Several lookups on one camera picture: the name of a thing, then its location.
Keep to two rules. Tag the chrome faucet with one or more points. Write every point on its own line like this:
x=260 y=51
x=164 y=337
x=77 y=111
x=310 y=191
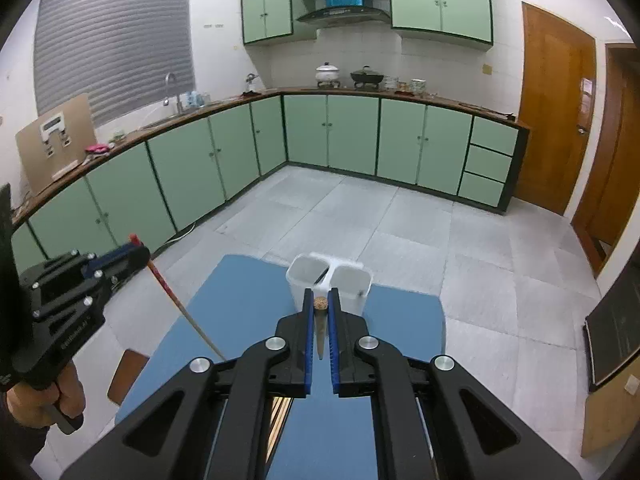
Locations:
x=172 y=87

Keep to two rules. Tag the white two-compartment utensil holder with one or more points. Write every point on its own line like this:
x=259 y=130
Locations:
x=350 y=290

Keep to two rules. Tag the black glass-front cabinet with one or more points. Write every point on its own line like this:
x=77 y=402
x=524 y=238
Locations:
x=617 y=330

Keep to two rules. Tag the green wall cabinet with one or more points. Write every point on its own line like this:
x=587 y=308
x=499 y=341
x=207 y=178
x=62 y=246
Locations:
x=265 y=7
x=440 y=0

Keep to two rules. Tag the gas stove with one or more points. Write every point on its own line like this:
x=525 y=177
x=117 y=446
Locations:
x=350 y=87

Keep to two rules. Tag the cardboard box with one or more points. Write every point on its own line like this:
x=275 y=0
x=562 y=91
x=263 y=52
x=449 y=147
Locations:
x=610 y=420

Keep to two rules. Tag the wooden door frame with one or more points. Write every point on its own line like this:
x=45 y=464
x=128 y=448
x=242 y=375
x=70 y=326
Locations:
x=617 y=160

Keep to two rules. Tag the brown wooden stool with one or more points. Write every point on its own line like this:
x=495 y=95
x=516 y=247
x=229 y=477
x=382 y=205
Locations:
x=127 y=375

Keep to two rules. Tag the white cooking pot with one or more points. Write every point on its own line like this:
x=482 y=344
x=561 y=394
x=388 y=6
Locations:
x=327 y=72

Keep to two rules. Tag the white wall sockets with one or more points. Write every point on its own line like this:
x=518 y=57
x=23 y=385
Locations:
x=213 y=26

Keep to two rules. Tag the cardboard sheet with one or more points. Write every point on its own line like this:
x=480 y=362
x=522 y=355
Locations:
x=30 y=160

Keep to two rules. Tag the range hood with blue wrap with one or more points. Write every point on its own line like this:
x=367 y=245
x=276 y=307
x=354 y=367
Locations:
x=345 y=0

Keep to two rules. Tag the green base cabinet with sink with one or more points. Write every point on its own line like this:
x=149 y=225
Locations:
x=175 y=170

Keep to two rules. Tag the pink cloth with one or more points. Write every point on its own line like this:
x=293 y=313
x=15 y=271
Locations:
x=97 y=149

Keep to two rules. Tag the green base cabinet with drawers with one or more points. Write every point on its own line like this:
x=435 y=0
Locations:
x=350 y=130

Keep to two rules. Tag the person's left forearm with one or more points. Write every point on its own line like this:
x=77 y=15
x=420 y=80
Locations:
x=20 y=442

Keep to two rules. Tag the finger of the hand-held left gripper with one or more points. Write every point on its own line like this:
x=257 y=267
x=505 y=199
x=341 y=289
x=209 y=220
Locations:
x=107 y=260
x=131 y=260

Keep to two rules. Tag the closed wooden door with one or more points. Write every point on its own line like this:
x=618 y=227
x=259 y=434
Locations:
x=550 y=110

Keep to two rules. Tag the stack of glass dishes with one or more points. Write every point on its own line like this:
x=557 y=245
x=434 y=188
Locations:
x=419 y=86

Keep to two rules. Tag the person's left hand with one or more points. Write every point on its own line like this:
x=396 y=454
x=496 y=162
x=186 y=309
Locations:
x=70 y=395

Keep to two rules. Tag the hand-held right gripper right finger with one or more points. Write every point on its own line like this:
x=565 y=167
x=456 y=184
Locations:
x=335 y=345

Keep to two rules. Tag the dark brown chopstick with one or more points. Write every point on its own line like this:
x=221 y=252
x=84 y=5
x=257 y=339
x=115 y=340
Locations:
x=320 y=325

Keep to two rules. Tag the white plastic device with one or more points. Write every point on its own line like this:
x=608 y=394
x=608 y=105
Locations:
x=52 y=127

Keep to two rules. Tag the black wok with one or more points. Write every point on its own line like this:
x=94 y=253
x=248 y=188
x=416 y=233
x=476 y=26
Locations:
x=367 y=77

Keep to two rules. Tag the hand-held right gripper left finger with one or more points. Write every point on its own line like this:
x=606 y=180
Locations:
x=309 y=345

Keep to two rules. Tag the grey window blind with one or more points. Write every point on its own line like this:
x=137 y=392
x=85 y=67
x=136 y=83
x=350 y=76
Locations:
x=115 y=45

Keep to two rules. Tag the small plastic bottles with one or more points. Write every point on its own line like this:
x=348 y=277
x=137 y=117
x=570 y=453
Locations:
x=192 y=100

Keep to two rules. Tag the yellowed wall switch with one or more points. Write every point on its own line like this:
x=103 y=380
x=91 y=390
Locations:
x=487 y=69

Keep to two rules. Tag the blue tablecloth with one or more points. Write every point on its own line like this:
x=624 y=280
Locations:
x=240 y=310

